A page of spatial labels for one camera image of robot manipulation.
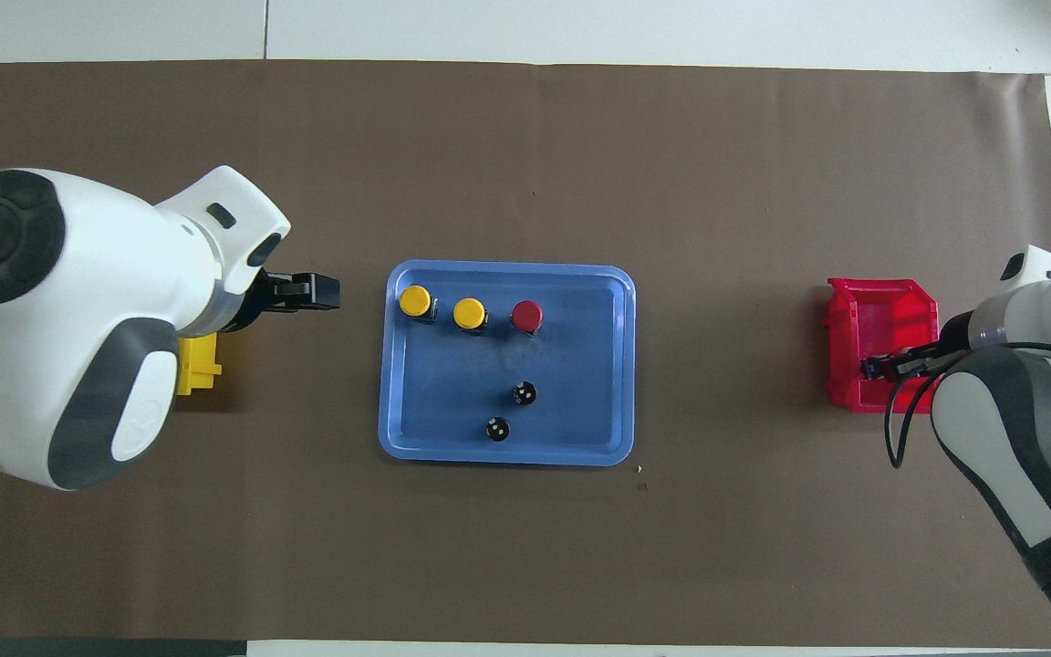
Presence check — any yellow plastic bin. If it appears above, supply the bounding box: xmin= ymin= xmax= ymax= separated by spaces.
xmin=177 ymin=333 xmax=223 ymax=396

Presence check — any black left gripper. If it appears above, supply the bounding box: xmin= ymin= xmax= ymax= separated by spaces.
xmin=232 ymin=272 xmax=341 ymax=334

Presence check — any blue plastic tray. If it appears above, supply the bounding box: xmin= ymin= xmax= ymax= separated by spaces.
xmin=378 ymin=260 xmax=637 ymax=467

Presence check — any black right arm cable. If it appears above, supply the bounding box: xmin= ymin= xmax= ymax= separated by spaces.
xmin=884 ymin=342 xmax=1051 ymax=470

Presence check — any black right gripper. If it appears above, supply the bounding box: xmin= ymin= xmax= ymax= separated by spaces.
xmin=860 ymin=312 xmax=978 ymax=382

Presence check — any red plastic bin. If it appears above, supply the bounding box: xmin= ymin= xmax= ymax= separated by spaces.
xmin=823 ymin=278 xmax=942 ymax=415

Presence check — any brown table mat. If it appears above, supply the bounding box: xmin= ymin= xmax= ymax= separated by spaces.
xmin=0 ymin=60 xmax=1051 ymax=649

